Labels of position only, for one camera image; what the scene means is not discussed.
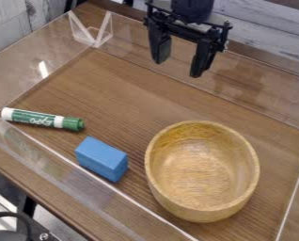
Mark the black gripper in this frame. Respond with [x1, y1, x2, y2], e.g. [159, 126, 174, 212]
[143, 0, 232, 78]

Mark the brown wooden bowl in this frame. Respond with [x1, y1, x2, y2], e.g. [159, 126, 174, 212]
[144, 120, 260, 223]

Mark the black table leg bracket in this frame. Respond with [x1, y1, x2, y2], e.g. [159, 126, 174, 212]
[17, 196, 61, 241]

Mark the blue rectangular block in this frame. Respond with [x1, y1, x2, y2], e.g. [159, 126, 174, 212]
[75, 137, 128, 183]

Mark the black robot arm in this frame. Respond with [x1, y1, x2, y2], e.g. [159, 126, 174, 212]
[143, 0, 232, 78]

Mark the green Expo marker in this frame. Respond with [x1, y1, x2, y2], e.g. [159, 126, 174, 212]
[1, 107, 84, 131]

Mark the black cable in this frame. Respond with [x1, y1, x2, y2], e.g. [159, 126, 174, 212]
[0, 211, 33, 241]

